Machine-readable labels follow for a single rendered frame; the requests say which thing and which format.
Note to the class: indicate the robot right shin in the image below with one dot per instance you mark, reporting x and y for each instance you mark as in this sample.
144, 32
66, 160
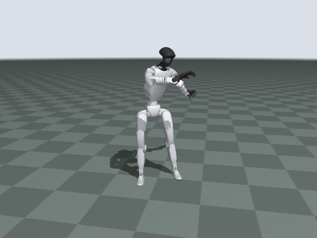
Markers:
141, 157

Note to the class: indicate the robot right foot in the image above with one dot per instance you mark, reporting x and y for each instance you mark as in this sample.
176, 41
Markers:
140, 180

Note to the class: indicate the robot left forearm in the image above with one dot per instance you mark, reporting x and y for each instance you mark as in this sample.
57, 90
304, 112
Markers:
184, 91

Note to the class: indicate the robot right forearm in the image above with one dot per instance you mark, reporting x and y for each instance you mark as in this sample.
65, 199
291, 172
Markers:
162, 80

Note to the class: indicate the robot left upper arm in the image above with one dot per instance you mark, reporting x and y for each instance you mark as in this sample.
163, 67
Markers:
180, 83

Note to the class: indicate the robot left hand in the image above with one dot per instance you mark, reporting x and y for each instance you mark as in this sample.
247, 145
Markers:
191, 92

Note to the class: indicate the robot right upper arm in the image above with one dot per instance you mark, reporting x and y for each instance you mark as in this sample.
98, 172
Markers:
150, 82

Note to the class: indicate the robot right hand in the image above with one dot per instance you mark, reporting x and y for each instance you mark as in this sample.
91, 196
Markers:
183, 75

